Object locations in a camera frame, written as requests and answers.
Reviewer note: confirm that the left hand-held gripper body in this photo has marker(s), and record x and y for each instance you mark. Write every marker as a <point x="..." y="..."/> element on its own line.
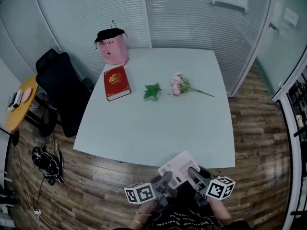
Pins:
<point x="140" y="193"/>

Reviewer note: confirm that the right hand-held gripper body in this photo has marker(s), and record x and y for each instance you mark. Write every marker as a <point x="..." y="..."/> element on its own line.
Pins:
<point x="219" y="188"/>

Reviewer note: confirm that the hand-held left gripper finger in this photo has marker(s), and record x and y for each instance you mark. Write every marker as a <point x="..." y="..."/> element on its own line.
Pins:
<point x="166" y="178"/>

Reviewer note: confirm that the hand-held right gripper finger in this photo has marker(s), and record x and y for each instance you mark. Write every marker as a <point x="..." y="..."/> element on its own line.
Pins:
<point x="194" y="174"/>

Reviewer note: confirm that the white card with pink print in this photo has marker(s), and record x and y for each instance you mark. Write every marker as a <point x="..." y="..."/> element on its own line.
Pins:
<point x="178" y="166"/>

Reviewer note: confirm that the person's right forearm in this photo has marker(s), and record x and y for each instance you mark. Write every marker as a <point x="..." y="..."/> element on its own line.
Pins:
<point x="219" y="211"/>

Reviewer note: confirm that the person's left forearm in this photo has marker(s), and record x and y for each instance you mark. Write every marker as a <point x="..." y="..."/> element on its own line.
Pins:
<point x="141" y="207"/>

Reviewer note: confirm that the person's black printed shirt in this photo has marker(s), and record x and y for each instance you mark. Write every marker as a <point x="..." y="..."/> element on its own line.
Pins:
<point x="182" y="220"/>

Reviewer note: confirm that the small green plant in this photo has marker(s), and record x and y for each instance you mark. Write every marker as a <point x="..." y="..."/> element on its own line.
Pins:
<point x="152" y="91"/>

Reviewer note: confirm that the pink flower bouquet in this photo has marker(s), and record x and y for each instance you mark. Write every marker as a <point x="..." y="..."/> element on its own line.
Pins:
<point x="177" y="84"/>

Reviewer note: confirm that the black backpack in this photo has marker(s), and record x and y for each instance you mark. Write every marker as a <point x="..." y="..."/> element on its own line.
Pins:
<point x="46" y="162"/>

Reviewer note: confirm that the white power strip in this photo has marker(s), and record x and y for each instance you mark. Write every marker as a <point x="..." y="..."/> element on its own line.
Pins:
<point x="37" y="211"/>

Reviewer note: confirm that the black metal railing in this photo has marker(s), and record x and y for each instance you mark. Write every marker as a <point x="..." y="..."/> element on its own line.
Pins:
<point x="299" y="118"/>

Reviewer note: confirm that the red hardcover book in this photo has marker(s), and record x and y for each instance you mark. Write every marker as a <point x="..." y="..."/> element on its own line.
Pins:
<point x="116" y="83"/>

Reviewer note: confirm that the black office chair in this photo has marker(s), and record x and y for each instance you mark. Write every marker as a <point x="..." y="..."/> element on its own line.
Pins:
<point x="62" y="87"/>

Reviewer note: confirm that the pink paper bag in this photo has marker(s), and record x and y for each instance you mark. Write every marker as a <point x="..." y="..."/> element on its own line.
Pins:
<point x="114" y="51"/>

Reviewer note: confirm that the round wooden side table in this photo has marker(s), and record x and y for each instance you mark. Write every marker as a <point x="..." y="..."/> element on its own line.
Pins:
<point x="19" y="114"/>

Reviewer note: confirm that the frosted glass door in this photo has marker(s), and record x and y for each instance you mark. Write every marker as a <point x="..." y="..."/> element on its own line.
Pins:
<point x="280" y="56"/>

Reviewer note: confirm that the pink round pad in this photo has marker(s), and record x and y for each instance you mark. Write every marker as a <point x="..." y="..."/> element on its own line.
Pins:
<point x="27" y="95"/>

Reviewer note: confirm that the white desktop device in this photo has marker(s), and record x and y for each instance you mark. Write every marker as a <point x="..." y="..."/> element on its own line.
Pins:
<point x="15" y="100"/>

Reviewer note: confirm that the white paper on door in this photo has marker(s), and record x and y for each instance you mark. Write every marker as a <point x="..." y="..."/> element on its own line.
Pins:
<point x="291" y="17"/>

